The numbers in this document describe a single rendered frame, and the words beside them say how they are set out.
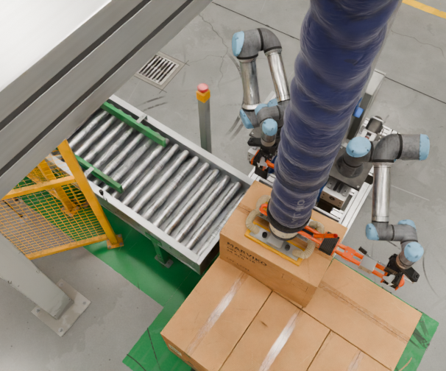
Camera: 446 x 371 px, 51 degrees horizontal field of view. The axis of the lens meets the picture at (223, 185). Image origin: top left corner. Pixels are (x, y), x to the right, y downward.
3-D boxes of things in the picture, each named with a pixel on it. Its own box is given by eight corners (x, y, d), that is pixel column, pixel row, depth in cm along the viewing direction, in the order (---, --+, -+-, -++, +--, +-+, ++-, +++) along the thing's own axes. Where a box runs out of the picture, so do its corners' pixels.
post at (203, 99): (202, 171, 386) (195, 91, 299) (206, 165, 389) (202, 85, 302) (208, 175, 384) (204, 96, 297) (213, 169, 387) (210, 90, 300)
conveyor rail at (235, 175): (25, 58, 393) (17, 41, 376) (30, 55, 395) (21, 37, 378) (252, 200, 328) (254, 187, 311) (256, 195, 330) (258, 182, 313)
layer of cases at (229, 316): (166, 345, 305) (160, 333, 270) (251, 232, 344) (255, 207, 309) (326, 470, 272) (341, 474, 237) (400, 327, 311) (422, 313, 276)
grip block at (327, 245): (316, 249, 242) (318, 244, 237) (324, 234, 246) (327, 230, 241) (330, 257, 240) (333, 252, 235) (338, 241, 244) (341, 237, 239)
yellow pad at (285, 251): (243, 235, 257) (243, 232, 252) (252, 221, 261) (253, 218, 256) (298, 266, 248) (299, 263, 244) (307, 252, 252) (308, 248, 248)
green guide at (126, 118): (10, 51, 376) (6, 43, 368) (20, 43, 380) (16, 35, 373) (164, 148, 331) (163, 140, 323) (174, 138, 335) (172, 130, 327)
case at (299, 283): (219, 258, 292) (218, 232, 257) (250, 209, 309) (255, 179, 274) (305, 308, 277) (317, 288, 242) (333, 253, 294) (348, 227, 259)
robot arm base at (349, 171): (343, 151, 272) (347, 141, 264) (366, 163, 268) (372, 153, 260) (331, 170, 266) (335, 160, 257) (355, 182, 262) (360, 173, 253)
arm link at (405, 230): (392, 217, 210) (395, 240, 205) (417, 218, 210) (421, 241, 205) (387, 224, 217) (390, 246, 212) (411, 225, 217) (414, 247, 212)
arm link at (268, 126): (274, 115, 236) (280, 128, 232) (272, 128, 246) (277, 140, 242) (260, 118, 235) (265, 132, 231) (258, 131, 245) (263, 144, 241)
